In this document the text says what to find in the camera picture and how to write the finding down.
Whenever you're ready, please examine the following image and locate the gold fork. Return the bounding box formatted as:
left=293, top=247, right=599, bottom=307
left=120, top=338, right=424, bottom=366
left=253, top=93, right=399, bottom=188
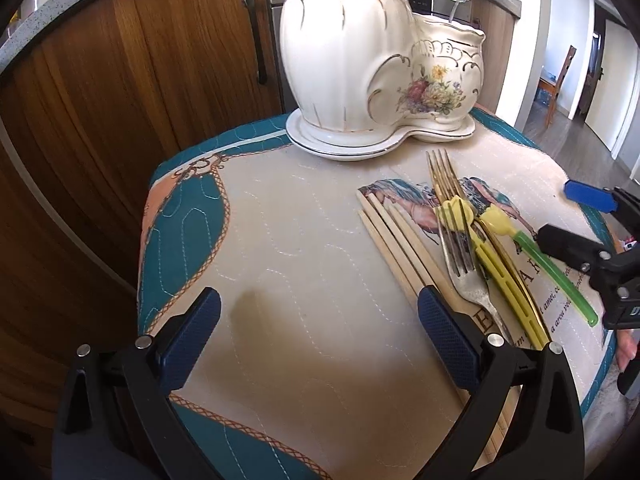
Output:
left=426, top=149, right=551, bottom=351

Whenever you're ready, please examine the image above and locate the white ceramic saucer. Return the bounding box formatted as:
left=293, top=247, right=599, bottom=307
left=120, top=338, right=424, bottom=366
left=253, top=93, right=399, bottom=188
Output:
left=286, top=109, right=475, bottom=162

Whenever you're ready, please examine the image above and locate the white door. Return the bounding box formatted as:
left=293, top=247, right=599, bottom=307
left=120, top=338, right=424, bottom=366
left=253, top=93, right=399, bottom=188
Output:
left=585, top=20, right=637, bottom=161

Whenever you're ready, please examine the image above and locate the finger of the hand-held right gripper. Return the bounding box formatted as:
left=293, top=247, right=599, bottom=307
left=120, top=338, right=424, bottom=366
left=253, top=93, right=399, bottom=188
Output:
left=537, top=224, right=626, bottom=289
left=564, top=180, right=640, bottom=226

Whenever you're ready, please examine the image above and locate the yellow spoon with green handle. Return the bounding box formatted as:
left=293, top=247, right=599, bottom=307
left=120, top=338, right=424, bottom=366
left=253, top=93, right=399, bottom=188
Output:
left=477, top=204, right=599, bottom=327

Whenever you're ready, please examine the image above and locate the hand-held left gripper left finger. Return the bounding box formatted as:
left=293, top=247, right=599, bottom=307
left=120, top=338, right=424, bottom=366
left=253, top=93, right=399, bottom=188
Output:
left=52, top=287, right=223, bottom=480

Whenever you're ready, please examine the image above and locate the white ceramic utensil holder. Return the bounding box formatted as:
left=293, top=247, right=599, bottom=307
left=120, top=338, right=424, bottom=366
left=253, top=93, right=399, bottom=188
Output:
left=277, top=0, right=487, bottom=133

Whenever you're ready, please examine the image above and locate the yellow slotted-handle plastic utensil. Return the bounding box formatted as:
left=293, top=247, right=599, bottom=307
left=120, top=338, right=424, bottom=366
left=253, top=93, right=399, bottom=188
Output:
left=436, top=198, right=547, bottom=351

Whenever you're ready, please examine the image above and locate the printed quilted mat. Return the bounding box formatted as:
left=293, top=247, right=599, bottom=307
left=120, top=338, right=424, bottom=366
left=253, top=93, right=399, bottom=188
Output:
left=136, top=107, right=618, bottom=480

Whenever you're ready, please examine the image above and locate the wooden chair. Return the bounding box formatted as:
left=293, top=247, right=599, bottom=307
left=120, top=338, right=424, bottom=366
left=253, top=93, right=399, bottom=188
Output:
left=537, top=45, right=578, bottom=128

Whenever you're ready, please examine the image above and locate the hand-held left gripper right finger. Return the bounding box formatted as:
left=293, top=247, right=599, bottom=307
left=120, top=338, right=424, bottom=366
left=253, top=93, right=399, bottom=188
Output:
left=417, top=285, right=586, bottom=480

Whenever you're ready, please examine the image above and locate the person's right hand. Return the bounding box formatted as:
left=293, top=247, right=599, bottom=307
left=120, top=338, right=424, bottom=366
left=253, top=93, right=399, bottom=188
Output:
left=616, top=331, right=640, bottom=372

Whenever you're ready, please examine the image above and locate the black cabinet handle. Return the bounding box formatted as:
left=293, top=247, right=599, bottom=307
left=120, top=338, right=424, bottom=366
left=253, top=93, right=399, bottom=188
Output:
left=243, top=0, right=268, bottom=84

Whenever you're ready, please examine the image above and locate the wooden chopstick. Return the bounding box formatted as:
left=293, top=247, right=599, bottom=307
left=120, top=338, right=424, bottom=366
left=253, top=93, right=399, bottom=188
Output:
left=375, top=197, right=466, bottom=316
left=356, top=188, right=438, bottom=291
left=359, top=210, right=423, bottom=306
left=390, top=203, right=481, bottom=326

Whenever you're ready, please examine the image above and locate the silver fork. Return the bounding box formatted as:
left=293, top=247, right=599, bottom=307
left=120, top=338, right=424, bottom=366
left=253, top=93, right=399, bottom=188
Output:
left=436, top=210, right=516, bottom=348

